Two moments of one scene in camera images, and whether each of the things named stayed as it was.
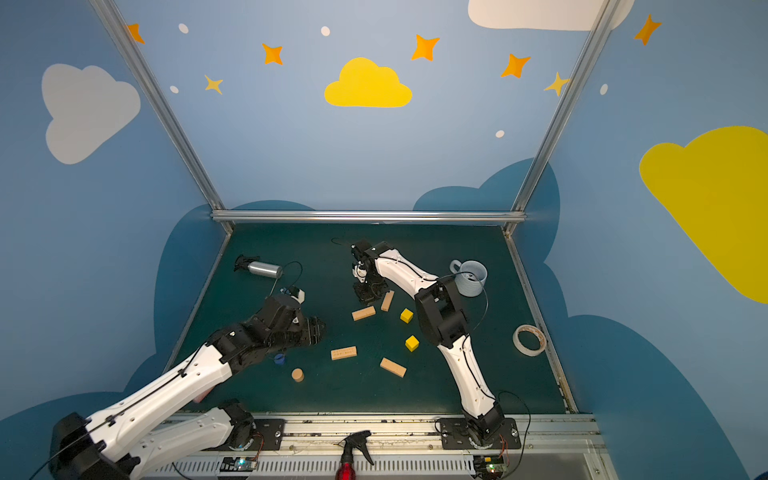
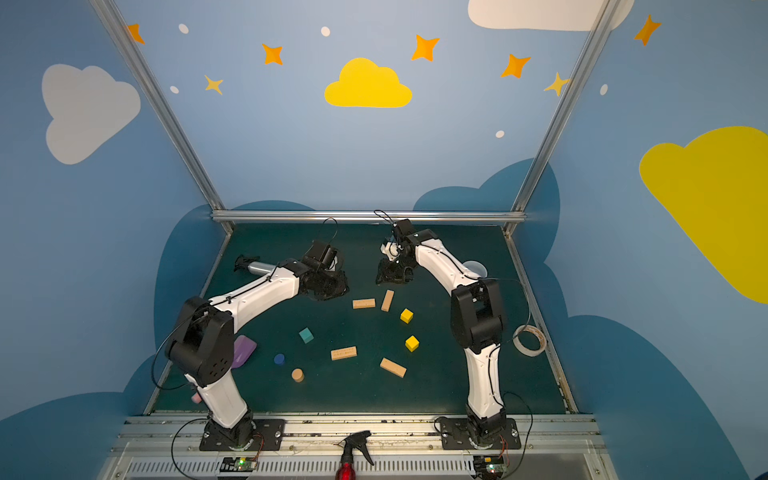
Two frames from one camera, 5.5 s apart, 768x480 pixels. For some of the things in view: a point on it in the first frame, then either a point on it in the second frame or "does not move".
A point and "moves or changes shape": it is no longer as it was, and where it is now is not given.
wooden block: x=344 y=352 does not move
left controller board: x=238 y=464 does not move
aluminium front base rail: x=405 y=446 does not move
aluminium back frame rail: x=368 y=216 does not move
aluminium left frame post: x=155 y=99 does not move
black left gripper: x=309 y=330 to x=330 y=284
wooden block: x=387 y=301 does not move
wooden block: x=363 y=313 moves or changes shape
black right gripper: x=368 y=287 to x=395 y=271
